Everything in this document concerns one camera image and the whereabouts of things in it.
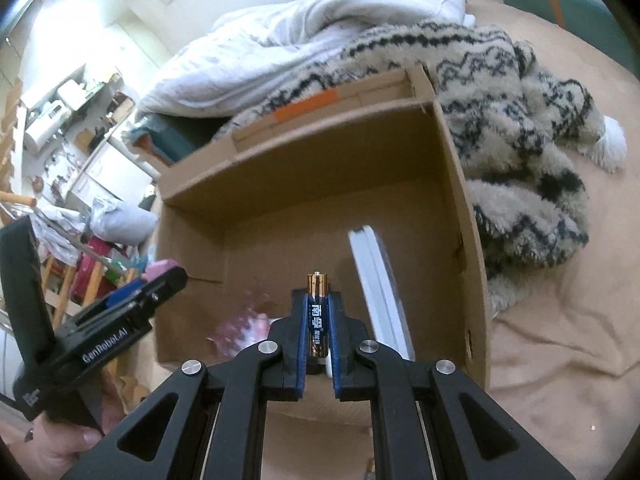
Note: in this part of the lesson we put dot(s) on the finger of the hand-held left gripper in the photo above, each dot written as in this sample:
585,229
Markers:
167,285
125,292

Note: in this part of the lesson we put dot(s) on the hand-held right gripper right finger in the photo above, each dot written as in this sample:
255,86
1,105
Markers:
334,350

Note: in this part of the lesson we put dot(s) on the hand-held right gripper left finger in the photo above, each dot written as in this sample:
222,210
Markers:
300,345

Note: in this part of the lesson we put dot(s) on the pink rounded object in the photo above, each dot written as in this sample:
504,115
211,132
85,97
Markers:
160,267

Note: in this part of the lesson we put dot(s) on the black and gold battery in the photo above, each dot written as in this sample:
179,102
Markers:
318,320

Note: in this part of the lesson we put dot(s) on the pink clear packet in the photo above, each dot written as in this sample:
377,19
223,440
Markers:
240,330

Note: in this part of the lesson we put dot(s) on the white case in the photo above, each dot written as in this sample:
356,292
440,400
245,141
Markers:
380,290

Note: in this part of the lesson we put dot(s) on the cardboard box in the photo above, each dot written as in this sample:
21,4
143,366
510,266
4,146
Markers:
325,185

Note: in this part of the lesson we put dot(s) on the person's left hand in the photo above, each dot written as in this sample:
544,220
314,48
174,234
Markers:
65,442

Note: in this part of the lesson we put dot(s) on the pink bag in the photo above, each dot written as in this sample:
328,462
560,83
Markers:
92,265

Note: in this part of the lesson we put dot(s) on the wooden chair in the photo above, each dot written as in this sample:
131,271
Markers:
59,300

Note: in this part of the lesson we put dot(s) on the white plastic bag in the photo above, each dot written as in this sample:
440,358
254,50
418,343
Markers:
125,222

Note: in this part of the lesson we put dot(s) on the crumpled brown paper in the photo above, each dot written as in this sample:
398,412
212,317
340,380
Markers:
131,392

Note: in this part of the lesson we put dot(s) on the cream bedside cabinet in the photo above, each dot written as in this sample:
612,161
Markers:
105,170

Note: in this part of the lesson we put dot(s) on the teal cushion with orange tape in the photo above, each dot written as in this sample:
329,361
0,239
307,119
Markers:
175,142

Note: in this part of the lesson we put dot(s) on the cluttered kitchen counter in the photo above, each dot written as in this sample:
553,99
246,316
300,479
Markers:
65,100

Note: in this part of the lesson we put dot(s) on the beige bed sheet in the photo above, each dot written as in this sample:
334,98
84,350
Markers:
550,335

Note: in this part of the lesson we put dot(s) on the white duvet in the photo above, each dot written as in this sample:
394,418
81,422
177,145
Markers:
250,55

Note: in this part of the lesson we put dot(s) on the black patterned fuzzy blanket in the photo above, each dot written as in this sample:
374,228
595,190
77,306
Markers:
525,160

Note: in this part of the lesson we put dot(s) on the teal pillow with orange stripe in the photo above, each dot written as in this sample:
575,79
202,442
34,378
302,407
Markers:
575,10

